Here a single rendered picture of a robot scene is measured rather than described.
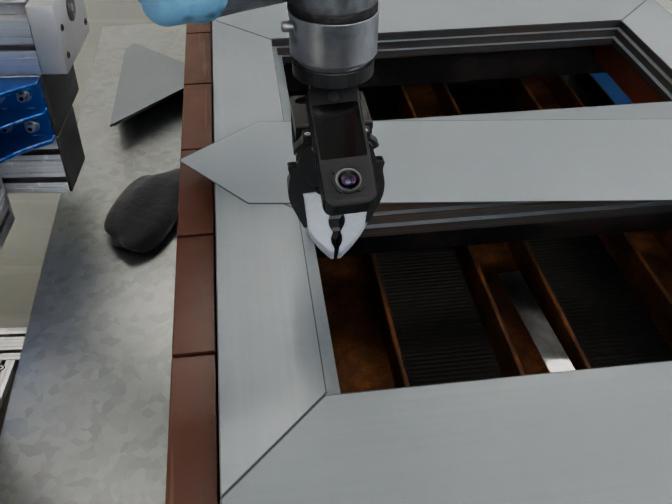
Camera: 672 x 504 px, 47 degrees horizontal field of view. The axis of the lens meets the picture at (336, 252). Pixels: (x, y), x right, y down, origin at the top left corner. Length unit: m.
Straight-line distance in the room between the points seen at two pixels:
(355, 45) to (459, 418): 0.31
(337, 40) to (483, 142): 0.38
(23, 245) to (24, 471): 1.50
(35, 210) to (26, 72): 1.40
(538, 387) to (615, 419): 0.06
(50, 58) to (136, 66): 0.45
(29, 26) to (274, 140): 0.33
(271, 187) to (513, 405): 0.38
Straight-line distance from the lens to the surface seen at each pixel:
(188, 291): 0.80
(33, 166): 1.15
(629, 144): 1.03
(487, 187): 0.91
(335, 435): 0.64
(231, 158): 0.95
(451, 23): 1.31
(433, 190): 0.89
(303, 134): 0.70
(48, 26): 1.04
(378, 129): 1.00
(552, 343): 0.91
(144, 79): 1.45
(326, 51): 0.65
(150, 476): 0.84
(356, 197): 0.64
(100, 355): 0.97
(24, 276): 2.22
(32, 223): 2.41
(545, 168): 0.95
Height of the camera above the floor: 1.35
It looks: 39 degrees down
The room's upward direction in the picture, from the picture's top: straight up
